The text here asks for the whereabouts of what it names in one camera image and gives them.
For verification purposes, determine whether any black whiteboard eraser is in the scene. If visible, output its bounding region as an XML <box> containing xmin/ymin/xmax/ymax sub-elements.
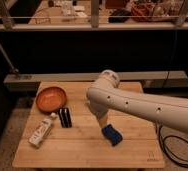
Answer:
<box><xmin>58</xmin><ymin>108</ymin><xmax>72</xmax><ymax>128</ymax></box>

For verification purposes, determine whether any black cable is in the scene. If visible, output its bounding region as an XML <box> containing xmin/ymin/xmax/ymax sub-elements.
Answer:
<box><xmin>155</xmin><ymin>122</ymin><xmax>188</xmax><ymax>169</ymax></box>

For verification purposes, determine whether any wooden table board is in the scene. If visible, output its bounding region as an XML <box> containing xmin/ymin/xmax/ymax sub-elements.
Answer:
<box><xmin>13</xmin><ymin>82</ymin><xmax>164</xmax><ymax>169</ymax></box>

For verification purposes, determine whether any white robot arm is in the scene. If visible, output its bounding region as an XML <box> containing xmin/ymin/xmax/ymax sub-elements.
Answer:
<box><xmin>86</xmin><ymin>70</ymin><xmax>188</xmax><ymax>134</ymax></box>

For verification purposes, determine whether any blue sponge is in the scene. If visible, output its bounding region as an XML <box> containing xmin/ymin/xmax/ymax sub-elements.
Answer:
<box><xmin>102</xmin><ymin>124</ymin><xmax>123</xmax><ymax>146</ymax></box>

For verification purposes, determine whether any grey metal rail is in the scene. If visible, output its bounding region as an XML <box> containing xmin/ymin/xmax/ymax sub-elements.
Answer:
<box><xmin>3</xmin><ymin>71</ymin><xmax>188</xmax><ymax>92</ymax></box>

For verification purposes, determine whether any white plastic bottle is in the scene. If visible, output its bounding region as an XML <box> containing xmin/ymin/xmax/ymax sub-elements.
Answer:
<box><xmin>28</xmin><ymin>112</ymin><xmax>57</xmax><ymax>148</ymax></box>

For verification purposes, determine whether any orange wooden bowl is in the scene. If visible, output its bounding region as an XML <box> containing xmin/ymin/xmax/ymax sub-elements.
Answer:
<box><xmin>35</xmin><ymin>87</ymin><xmax>67</xmax><ymax>113</ymax></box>

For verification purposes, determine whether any diagonal metal strut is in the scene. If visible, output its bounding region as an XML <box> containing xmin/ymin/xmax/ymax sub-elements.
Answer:
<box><xmin>0</xmin><ymin>43</ymin><xmax>20</xmax><ymax>77</ymax></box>

